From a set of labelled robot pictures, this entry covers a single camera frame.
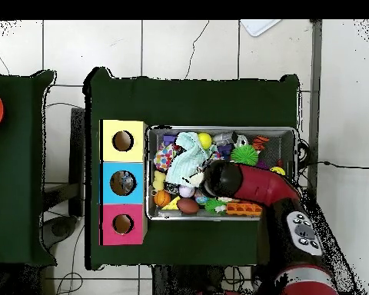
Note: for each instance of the small brown football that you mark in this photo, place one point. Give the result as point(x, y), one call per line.
point(188, 206)

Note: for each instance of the white tray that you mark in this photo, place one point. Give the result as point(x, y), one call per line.
point(258, 26)

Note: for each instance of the yellow smiley ball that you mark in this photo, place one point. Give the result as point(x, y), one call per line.
point(278, 171)

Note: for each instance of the plain yellow ball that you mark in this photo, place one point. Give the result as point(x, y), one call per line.
point(204, 140)

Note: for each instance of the mint ribbed cloth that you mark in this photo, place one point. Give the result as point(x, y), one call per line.
point(184, 166)

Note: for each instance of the clear plastic packet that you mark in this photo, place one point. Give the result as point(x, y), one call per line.
point(128, 180)

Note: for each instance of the black upright panel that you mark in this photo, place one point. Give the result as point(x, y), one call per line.
point(77, 153)

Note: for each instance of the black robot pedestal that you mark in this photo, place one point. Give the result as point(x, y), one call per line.
point(187, 282)

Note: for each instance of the shallow clear mesh bin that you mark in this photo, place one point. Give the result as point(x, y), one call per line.
point(283, 138)

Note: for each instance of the long orange block with holes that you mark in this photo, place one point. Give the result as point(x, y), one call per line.
point(244, 209)

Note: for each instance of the large green spiky ball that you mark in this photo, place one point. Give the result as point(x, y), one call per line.
point(244, 155)

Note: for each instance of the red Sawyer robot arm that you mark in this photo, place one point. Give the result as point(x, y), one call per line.
point(264, 184)

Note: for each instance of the polka dot paper wad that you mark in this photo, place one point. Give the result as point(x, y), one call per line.
point(163, 158)

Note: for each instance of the wooden box with three holes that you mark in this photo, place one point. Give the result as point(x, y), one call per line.
point(135, 212)

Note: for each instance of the small orange basketball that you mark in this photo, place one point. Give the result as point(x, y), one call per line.
point(161, 199)

